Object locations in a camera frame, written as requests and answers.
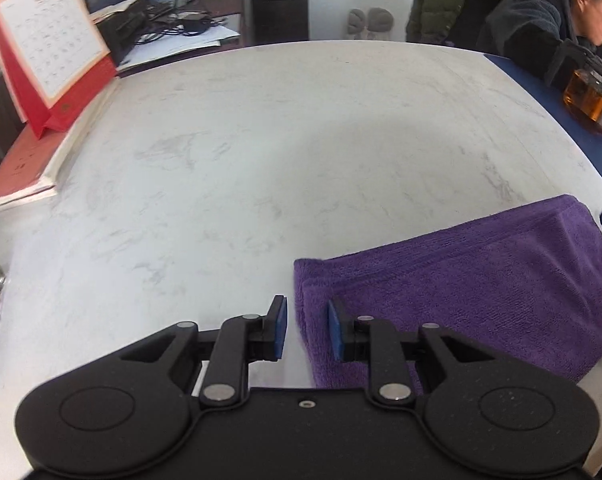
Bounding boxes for olive green puffer jacket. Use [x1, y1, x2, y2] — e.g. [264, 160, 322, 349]
[405, 0, 524, 48]

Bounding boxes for purple towel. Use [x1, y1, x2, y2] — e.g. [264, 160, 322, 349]
[293, 194, 602, 391]

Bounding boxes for black water dispenser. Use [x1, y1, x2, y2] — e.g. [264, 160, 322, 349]
[246, 0, 312, 46]

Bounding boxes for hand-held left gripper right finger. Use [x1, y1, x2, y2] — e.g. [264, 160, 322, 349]
[327, 299, 496, 407]

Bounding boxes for blue table mat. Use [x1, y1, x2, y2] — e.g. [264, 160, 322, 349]
[483, 52, 602, 183]

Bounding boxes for grey slipper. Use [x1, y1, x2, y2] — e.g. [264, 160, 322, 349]
[347, 7, 369, 36]
[367, 6, 396, 36]

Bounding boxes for pink textbook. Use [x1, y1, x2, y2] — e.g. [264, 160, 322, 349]
[0, 77, 122, 212]

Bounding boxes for black inkjet printer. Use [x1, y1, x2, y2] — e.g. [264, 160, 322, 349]
[90, 0, 149, 66]

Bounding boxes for black power adapter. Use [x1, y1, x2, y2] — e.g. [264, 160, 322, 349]
[181, 14, 212, 33]

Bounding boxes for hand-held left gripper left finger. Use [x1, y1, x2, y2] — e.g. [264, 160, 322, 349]
[120, 294, 288, 407]

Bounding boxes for glass teapot amber tea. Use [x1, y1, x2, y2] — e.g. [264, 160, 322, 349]
[561, 57, 602, 136]

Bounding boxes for dark wooden desk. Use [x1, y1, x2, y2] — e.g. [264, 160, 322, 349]
[81, 0, 254, 78]

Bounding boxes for white paper sheets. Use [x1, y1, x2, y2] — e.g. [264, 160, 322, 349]
[118, 25, 242, 68]

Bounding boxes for red desk calendar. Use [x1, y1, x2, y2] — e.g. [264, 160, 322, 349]
[0, 0, 119, 140]

